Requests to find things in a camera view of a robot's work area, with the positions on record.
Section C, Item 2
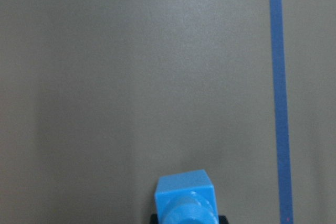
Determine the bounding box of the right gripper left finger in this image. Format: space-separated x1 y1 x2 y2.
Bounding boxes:
149 215 159 224

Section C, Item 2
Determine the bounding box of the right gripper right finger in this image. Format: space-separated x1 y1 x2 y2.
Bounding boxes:
218 215 228 224

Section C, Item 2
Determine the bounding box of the small blue block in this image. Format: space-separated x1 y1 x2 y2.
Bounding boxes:
154 169 219 223

